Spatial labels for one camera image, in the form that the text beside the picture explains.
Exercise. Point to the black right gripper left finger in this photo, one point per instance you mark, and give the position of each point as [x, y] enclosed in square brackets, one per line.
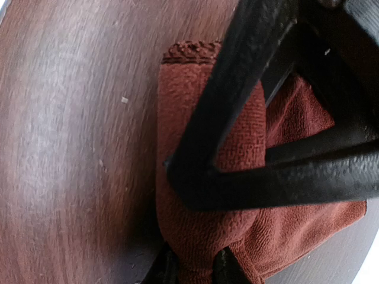
[164, 269]

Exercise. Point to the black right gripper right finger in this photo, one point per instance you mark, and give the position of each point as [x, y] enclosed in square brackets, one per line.
[227, 270]

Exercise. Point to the dark red towel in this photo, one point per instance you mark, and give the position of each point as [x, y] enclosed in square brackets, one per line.
[264, 241]

